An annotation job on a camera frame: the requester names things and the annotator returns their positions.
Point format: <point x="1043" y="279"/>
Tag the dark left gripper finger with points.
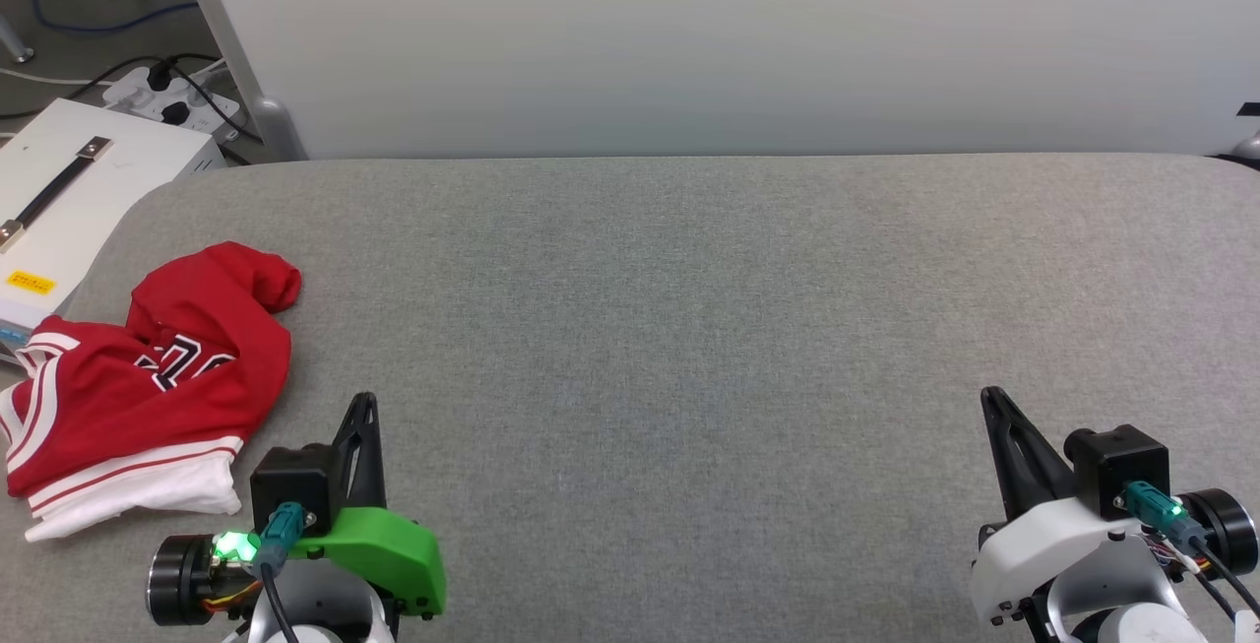
<point x="366" y="466"/>

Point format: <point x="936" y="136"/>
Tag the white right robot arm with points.
<point x="1142" y="628"/>

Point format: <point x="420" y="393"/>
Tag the white partition panel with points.
<point x="689" y="42"/>

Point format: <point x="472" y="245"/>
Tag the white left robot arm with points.
<point x="325" y="613"/>

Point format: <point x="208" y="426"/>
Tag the black power plug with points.
<point x="176" y="114"/>
<point x="157" y="78"/>

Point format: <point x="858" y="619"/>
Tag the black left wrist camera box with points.
<point x="290" y="481"/>

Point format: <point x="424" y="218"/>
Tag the red white basketball jersey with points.
<point x="197" y="328"/>

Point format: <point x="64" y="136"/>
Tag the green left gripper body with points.
<point x="394" y="549"/>

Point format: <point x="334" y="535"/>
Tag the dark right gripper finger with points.
<point x="1024" y="471"/>

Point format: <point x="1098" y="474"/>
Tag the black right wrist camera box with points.
<point x="1117" y="461"/>

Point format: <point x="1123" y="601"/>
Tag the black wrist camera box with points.
<point x="290" y="481"/>
<point x="1117" y="461"/>

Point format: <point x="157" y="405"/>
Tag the white power strip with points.
<point x="202" y="111"/>

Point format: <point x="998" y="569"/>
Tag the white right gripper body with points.
<point x="1053" y="554"/>

